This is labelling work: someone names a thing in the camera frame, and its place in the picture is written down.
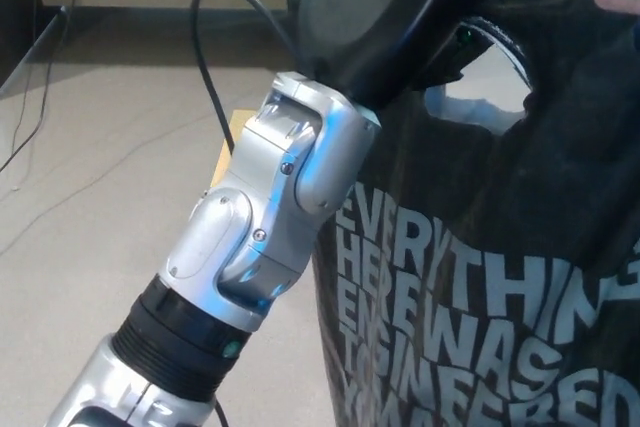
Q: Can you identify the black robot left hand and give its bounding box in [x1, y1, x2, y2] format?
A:
[292, 0, 522, 111]

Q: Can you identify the black bag with white print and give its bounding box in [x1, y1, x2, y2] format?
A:
[312, 0, 640, 427]

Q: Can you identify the yellow paper sheet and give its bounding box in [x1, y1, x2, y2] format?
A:
[212, 107, 254, 189]

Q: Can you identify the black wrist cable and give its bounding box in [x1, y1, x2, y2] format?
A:
[192, 0, 304, 427]

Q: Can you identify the long grey floor cable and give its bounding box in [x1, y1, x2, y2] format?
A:
[0, 96, 236, 259]

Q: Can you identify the thick black cable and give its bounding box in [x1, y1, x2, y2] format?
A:
[0, 0, 84, 174]

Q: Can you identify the thin dark cable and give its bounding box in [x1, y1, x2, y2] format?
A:
[7, 11, 69, 168]

